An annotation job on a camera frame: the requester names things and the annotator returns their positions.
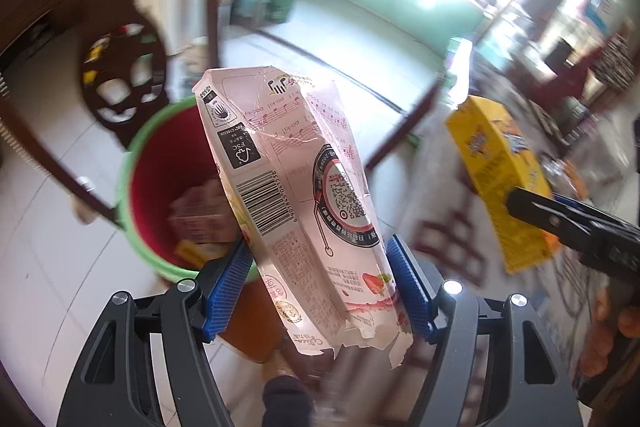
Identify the pink strawberry milk carton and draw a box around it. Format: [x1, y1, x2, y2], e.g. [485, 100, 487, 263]
[193, 66, 413, 366]

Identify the yellow drink carton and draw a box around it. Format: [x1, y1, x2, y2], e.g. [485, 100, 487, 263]
[446, 95, 560, 274]

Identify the red green-rimmed trash bucket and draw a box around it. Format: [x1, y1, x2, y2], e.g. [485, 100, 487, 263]
[116, 98, 218, 283]

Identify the person's right hand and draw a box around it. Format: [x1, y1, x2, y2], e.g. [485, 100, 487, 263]
[578, 288, 640, 377]

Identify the yellow white medicine box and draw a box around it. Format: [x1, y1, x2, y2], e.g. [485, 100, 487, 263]
[175, 239, 231, 270]

